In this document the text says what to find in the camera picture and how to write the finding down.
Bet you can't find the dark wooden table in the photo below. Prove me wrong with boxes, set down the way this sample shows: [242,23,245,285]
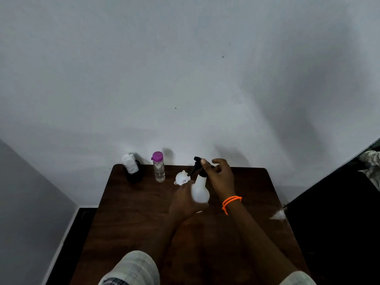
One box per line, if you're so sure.
[70,164,311,285]

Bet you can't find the white baseboard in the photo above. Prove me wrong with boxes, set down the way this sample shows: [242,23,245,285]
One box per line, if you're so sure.
[41,206,80,285]

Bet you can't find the black spray head with tube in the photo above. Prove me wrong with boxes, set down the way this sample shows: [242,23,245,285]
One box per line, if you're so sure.
[187,156,215,178]

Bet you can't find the white folded tissue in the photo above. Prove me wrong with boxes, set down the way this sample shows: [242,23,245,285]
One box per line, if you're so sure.
[121,153,139,175]

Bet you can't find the person's right forearm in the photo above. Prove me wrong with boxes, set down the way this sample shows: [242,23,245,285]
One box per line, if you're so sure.
[227,201,299,279]

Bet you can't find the person's right hand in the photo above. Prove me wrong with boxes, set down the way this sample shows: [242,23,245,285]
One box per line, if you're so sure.
[200,158,237,203]

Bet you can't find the person's left forearm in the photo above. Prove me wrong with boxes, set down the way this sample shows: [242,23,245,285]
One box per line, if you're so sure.
[139,216,184,264]

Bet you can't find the white plastic funnel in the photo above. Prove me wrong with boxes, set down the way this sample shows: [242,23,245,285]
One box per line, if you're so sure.
[174,170,191,186]

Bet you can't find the person's right plaid sleeve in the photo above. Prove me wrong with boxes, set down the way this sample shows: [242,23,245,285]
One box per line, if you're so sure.
[279,271,317,285]

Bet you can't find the person's left plaid sleeve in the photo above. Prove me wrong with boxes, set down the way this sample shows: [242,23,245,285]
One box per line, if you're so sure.
[98,251,161,285]

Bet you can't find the black round holder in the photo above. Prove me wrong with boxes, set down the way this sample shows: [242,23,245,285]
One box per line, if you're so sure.
[126,160,146,184]

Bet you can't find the person's plaid sleeve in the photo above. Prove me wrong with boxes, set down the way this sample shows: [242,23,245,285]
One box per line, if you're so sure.
[279,271,317,285]
[98,251,161,285]

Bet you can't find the person's left hand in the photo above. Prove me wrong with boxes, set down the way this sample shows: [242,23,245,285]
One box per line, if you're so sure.
[168,180,209,223]

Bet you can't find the clear bottle with purple cap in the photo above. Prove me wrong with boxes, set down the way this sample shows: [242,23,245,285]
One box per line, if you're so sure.
[153,159,166,183]

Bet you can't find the orange bead bracelet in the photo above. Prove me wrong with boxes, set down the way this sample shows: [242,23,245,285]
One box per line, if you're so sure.
[222,196,243,216]

